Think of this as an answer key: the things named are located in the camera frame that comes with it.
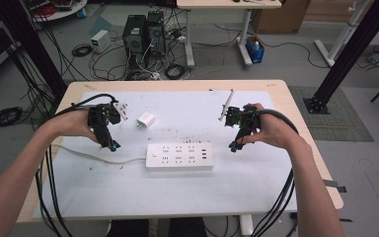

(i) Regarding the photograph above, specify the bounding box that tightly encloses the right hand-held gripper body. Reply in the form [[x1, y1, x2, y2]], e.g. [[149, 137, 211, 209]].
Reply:
[[218, 88, 263, 136]]

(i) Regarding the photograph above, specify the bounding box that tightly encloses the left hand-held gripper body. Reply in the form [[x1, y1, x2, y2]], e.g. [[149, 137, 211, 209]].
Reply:
[[87, 101, 129, 133]]

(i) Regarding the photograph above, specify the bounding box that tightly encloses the person's left hand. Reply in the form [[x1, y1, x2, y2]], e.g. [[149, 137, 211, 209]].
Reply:
[[45, 108, 102, 144]]

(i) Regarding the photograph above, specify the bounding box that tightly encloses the person's right hand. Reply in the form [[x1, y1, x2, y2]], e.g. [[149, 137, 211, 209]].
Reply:
[[242, 102, 300, 150]]

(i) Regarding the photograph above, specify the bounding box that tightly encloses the white charger plug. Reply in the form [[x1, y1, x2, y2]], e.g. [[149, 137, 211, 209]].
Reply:
[[135, 111, 156, 130]]

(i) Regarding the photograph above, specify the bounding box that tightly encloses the white table mat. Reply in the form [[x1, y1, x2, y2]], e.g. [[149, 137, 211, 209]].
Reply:
[[32, 90, 299, 221]]

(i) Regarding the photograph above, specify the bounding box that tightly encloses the wooden table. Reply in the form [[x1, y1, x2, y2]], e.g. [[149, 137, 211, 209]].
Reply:
[[15, 78, 344, 225]]

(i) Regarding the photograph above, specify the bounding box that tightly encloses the small white device box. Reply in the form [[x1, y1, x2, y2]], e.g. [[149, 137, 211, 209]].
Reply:
[[90, 29, 112, 53]]

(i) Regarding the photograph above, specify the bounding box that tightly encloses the black computer tower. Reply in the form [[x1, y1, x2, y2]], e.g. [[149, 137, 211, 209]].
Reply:
[[121, 14, 148, 72], [145, 10, 167, 62]]

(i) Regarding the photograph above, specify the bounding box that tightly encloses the white table leg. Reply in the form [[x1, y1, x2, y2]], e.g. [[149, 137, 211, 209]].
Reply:
[[238, 214, 255, 237]]

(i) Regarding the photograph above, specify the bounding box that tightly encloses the person's left leg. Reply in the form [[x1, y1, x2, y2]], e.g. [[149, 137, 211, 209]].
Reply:
[[107, 218, 151, 237]]

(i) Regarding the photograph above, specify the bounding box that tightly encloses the person's leg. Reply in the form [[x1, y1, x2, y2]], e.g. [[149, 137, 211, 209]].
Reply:
[[107, 218, 151, 237], [168, 216, 208, 237]]

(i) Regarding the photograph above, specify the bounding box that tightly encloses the grey floor mat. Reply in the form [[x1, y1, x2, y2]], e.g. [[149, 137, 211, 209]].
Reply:
[[287, 86, 375, 143]]

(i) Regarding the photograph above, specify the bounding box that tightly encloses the person's right leg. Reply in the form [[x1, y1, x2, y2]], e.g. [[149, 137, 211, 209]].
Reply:
[[168, 216, 208, 237]]

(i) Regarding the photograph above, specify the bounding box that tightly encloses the black tape strip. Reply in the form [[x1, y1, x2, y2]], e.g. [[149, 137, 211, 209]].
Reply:
[[322, 179, 347, 194]]

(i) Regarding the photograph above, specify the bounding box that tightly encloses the cardboard box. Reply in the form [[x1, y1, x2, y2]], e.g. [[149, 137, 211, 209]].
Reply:
[[251, 0, 312, 35]]

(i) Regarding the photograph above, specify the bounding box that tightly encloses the round white table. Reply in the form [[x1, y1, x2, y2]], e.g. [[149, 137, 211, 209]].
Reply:
[[23, 0, 89, 24]]

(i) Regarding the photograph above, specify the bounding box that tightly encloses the wooden desk with white legs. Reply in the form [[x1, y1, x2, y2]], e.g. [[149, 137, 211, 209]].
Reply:
[[176, 0, 283, 70]]

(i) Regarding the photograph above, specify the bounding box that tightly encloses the white stand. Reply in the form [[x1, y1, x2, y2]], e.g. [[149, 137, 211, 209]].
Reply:
[[314, 0, 374, 68]]

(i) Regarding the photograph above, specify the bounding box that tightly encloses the white power strip cord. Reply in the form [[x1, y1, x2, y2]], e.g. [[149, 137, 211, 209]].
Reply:
[[51, 143, 148, 165]]

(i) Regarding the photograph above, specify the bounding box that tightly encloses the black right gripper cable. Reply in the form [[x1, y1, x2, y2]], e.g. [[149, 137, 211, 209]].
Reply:
[[251, 108, 300, 237]]

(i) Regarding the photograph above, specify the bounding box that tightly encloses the small black cable coil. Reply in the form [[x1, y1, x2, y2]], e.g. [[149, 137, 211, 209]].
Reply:
[[71, 42, 94, 58]]

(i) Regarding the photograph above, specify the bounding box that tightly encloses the black cable coil by desk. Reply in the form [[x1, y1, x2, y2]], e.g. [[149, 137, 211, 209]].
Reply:
[[164, 62, 188, 81]]

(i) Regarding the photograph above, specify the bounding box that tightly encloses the black metal frame post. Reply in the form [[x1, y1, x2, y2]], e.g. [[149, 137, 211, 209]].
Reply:
[[302, 0, 379, 116], [0, 0, 68, 100]]

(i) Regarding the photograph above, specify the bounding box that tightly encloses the large black cable coil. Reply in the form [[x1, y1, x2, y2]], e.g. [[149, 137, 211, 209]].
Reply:
[[0, 106, 25, 129]]

